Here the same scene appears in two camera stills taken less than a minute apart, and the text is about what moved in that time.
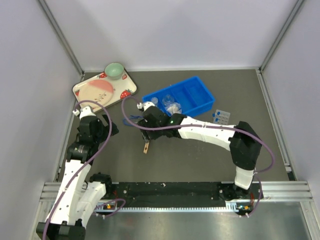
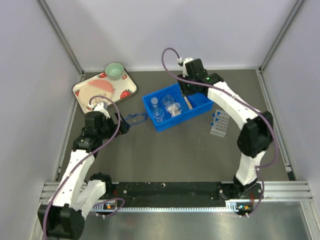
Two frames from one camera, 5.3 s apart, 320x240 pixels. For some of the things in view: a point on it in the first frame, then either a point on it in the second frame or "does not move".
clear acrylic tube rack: x=223 y=118 does not move
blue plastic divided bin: x=191 y=94 does not move
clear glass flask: x=168 y=100 does not move
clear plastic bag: x=174 y=108 does not move
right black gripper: x=148 y=135 → x=185 y=90
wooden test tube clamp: x=146 y=147 → x=188 y=104
